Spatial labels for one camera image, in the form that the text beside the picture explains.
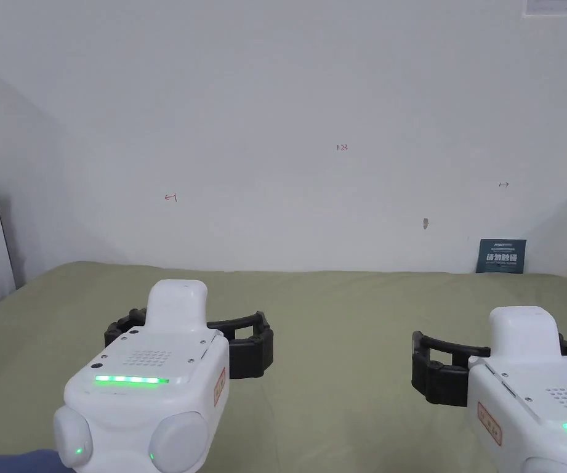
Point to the white wall notice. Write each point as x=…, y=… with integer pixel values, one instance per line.
x=559, y=6

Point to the dark blue sign card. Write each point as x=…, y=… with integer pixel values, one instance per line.
x=501, y=256

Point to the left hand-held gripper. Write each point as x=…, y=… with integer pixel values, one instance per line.
x=155, y=364

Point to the dark blue garment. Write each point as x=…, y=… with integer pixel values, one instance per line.
x=12, y=462

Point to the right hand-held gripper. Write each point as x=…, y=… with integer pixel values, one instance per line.
x=534, y=394

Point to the bed with pale green sheet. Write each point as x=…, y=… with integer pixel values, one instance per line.
x=352, y=345

